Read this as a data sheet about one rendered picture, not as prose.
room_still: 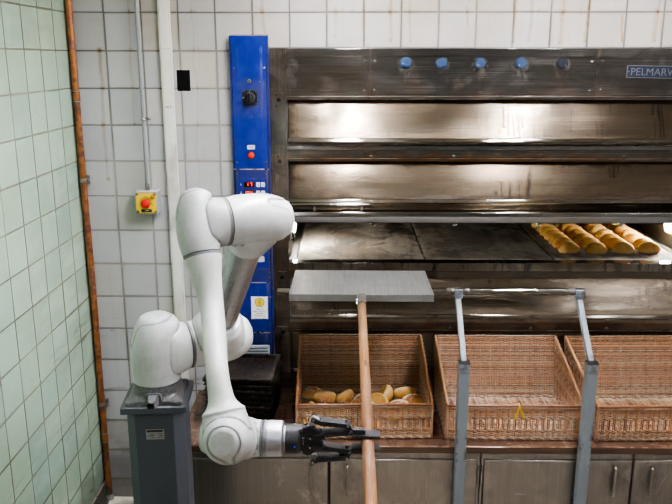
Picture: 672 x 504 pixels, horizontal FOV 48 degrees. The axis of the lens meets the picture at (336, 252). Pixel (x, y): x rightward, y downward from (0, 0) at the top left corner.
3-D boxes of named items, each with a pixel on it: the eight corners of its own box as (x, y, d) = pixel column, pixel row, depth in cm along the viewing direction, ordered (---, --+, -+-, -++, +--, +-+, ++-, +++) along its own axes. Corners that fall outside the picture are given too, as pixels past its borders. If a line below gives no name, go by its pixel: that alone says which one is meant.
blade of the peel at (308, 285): (434, 301, 288) (434, 294, 287) (288, 301, 289) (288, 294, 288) (425, 271, 322) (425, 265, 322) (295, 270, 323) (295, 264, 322)
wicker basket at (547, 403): (430, 389, 351) (432, 333, 344) (552, 390, 350) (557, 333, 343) (443, 441, 304) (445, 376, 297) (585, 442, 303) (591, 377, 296)
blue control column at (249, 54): (278, 350, 552) (272, 43, 498) (300, 350, 552) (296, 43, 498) (244, 501, 365) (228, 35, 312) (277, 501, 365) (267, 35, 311)
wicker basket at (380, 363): (298, 389, 351) (298, 332, 345) (420, 388, 352) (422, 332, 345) (293, 440, 304) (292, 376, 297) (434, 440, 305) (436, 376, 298)
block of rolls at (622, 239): (529, 226, 410) (529, 216, 408) (618, 226, 409) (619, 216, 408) (560, 255, 351) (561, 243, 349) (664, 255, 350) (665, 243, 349)
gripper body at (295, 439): (285, 415, 193) (322, 416, 193) (285, 445, 195) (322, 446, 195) (283, 431, 186) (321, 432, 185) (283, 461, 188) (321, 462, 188)
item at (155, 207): (139, 211, 333) (138, 188, 331) (162, 211, 333) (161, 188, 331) (135, 214, 326) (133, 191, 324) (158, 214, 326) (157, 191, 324)
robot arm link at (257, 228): (176, 337, 259) (237, 327, 269) (189, 378, 251) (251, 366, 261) (216, 182, 203) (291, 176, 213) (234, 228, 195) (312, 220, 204)
